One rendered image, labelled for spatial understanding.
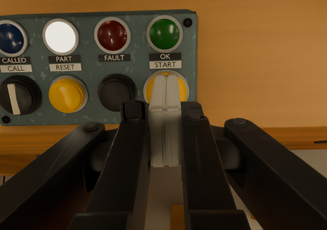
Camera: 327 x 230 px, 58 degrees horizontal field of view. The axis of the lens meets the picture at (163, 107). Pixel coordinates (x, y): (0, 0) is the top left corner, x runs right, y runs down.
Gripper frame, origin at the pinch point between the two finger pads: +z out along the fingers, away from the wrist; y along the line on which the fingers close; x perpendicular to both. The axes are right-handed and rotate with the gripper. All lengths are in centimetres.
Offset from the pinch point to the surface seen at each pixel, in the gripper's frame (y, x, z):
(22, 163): -52, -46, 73
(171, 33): 0.4, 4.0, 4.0
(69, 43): -6.4, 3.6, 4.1
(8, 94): -10.8, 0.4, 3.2
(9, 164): -52, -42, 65
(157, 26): -0.5, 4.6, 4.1
